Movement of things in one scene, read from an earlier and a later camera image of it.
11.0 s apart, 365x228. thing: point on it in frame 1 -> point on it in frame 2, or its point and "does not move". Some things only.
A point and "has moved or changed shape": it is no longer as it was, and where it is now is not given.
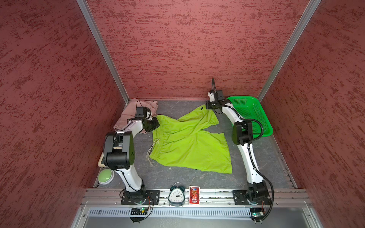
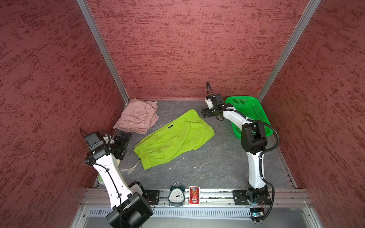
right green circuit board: (256, 213) does not move
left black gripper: (156, 124) -> (124, 142)
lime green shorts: (182, 142) has moved or changed shape
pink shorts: (129, 112) does not move
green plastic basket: (249, 107) does not move
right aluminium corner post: (301, 24) does not move
